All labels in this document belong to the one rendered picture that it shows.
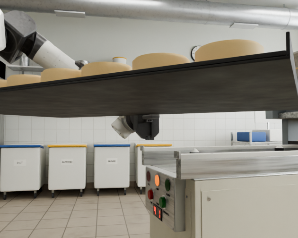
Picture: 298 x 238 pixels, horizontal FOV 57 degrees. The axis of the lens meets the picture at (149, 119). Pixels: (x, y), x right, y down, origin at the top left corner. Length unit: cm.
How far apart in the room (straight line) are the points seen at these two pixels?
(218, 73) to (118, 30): 494
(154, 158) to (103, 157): 321
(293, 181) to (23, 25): 95
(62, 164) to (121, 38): 239
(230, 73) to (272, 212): 68
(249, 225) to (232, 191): 11
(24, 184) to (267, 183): 382
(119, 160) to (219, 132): 204
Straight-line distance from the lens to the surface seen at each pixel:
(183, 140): 501
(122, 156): 416
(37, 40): 104
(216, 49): 20
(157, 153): 97
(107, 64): 25
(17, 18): 105
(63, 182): 423
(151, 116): 62
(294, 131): 159
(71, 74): 28
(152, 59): 22
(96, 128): 479
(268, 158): 83
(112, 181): 420
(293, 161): 89
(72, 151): 417
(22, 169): 431
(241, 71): 19
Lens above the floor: 96
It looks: 3 degrees up
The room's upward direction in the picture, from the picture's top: straight up
